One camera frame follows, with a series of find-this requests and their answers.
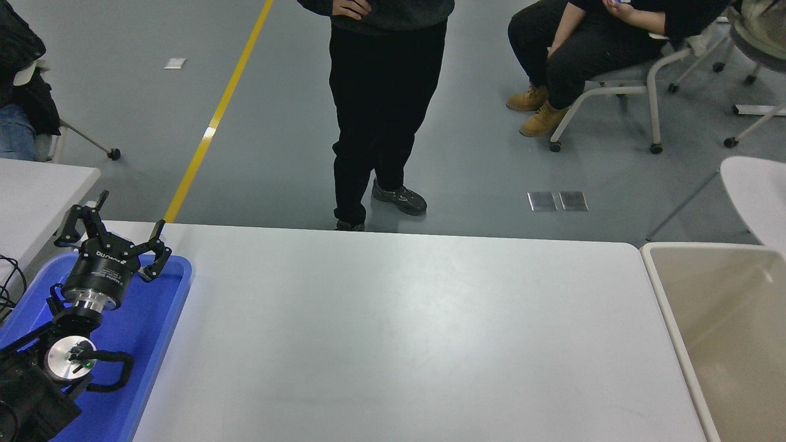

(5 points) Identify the white round table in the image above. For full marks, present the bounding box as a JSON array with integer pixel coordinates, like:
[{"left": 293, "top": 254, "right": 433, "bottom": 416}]
[{"left": 645, "top": 155, "right": 786, "bottom": 255}]

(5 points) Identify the black cable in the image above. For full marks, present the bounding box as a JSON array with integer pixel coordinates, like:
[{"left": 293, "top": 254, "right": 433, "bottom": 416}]
[{"left": 0, "top": 254, "right": 29, "bottom": 323}]

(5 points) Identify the white side table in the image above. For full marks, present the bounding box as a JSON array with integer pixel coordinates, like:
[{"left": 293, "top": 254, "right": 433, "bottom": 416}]
[{"left": 0, "top": 158, "right": 101, "bottom": 277}]

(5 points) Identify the grey wheeled office chair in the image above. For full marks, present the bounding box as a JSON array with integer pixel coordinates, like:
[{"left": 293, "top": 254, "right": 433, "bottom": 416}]
[{"left": 668, "top": 0, "right": 786, "bottom": 148}]

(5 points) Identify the person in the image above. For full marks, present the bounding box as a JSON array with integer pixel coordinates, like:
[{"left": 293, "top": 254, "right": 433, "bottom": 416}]
[
  {"left": 507, "top": 0, "right": 731, "bottom": 138},
  {"left": 0, "top": 0, "right": 61, "bottom": 161},
  {"left": 297, "top": 0, "right": 456, "bottom": 232}
]

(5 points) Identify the blue plastic tray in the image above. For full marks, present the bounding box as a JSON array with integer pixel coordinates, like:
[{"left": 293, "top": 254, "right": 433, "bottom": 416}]
[{"left": 0, "top": 252, "right": 193, "bottom": 442}]

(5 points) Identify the large pale bin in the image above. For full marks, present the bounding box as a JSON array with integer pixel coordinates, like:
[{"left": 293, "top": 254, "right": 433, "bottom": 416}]
[{"left": 640, "top": 241, "right": 786, "bottom": 442}]

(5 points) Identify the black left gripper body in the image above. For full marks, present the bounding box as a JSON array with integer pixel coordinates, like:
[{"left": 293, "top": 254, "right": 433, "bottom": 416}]
[{"left": 61, "top": 236, "right": 142, "bottom": 306}]

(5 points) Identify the white wheeled office chair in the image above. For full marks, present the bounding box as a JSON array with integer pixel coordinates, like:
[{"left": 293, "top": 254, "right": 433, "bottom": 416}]
[{"left": 548, "top": 21, "right": 737, "bottom": 154}]

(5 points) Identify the person's right hand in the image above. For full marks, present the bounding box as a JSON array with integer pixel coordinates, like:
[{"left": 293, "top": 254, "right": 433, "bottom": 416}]
[{"left": 330, "top": 0, "right": 373, "bottom": 21}]

